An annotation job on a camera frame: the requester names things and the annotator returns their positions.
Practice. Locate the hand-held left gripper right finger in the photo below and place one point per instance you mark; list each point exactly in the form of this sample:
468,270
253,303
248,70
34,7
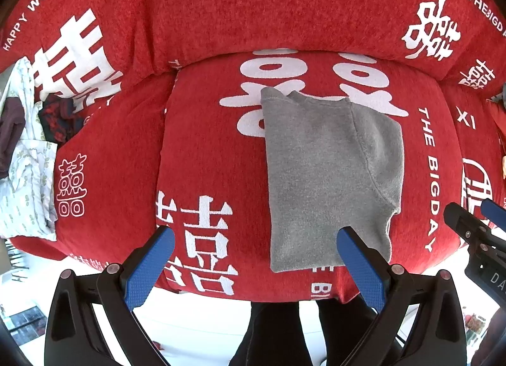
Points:
363,267

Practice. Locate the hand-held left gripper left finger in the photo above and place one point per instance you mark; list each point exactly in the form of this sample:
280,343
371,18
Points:
150,267

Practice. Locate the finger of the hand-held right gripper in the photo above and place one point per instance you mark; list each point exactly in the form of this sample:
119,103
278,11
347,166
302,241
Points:
466,227
496,216

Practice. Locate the grey sweater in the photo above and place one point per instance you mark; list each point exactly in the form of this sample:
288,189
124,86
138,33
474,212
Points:
316,172

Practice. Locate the small red patterned object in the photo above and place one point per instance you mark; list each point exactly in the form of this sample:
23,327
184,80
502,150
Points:
476,328

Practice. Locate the person's right leg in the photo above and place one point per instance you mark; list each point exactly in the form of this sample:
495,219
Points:
344,330

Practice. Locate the dark flat object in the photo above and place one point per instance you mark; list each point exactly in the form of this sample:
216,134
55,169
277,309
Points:
21,320

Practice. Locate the white patterned cloth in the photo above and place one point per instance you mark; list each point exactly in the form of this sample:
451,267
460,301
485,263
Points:
27,176

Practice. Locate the dark patterned cloth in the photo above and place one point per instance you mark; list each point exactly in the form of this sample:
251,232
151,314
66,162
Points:
59,121

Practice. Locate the maroon cloth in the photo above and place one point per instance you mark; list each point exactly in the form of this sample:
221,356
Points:
10,133

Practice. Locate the red printed sofa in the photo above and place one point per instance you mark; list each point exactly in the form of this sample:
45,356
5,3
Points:
197,14

